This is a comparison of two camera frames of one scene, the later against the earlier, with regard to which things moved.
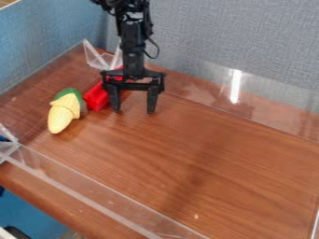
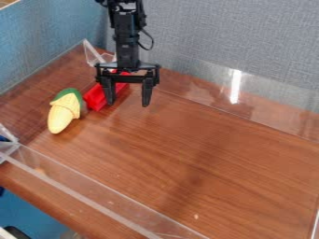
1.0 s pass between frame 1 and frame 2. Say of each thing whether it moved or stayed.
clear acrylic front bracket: stayed
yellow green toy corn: stayed
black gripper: moved
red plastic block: stayed
